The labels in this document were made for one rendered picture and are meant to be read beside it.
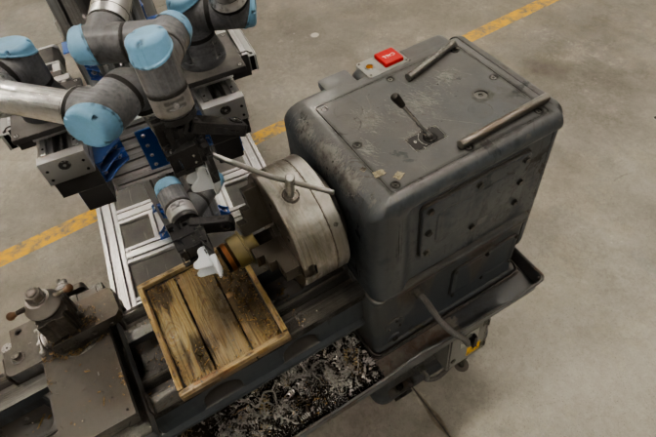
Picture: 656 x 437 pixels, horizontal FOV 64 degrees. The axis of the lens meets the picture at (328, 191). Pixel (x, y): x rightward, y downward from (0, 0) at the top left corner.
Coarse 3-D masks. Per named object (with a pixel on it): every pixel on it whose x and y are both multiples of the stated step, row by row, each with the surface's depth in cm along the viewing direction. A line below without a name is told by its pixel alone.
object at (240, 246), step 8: (232, 240) 128; (240, 240) 127; (248, 240) 128; (256, 240) 129; (216, 248) 129; (224, 248) 127; (232, 248) 126; (240, 248) 127; (248, 248) 127; (224, 256) 126; (232, 256) 127; (240, 256) 127; (248, 256) 127; (232, 264) 127; (240, 264) 127; (248, 264) 130
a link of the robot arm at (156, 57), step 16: (144, 32) 88; (160, 32) 87; (128, 48) 87; (144, 48) 86; (160, 48) 87; (176, 48) 92; (144, 64) 88; (160, 64) 88; (176, 64) 91; (144, 80) 90; (160, 80) 90; (176, 80) 91; (160, 96) 91; (176, 96) 92
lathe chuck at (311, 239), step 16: (272, 192) 121; (304, 192) 121; (272, 208) 123; (288, 208) 119; (304, 208) 120; (272, 224) 138; (288, 224) 118; (304, 224) 119; (320, 224) 120; (288, 240) 124; (304, 240) 119; (320, 240) 121; (304, 256) 120; (320, 256) 123; (336, 256) 125; (320, 272) 127
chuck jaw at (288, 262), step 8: (272, 240) 129; (280, 240) 129; (256, 248) 128; (264, 248) 128; (272, 248) 128; (280, 248) 127; (288, 248) 127; (256, 256) 126; (264, 256) 127; (272, 256) 126; (280, 256) 126; (288, 256) 126; (272, 264) 126; (280, 264) 124; (288, 264) 124; (296, 264) 124; (312, 264) 124; (288, 272) 123; (296, 272) 125; (304, 272) 124; (312, 272) 126; (288, 280) 125
